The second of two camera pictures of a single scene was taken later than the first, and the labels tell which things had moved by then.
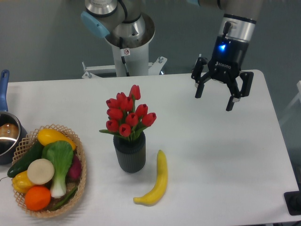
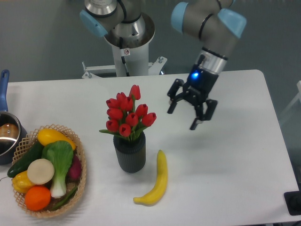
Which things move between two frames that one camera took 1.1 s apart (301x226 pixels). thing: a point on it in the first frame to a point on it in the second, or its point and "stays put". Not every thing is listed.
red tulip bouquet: [122, 120] stays put
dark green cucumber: [22, 164] stays put
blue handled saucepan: [11, 132] stays put
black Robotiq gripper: [229, 54] to [201, 80]
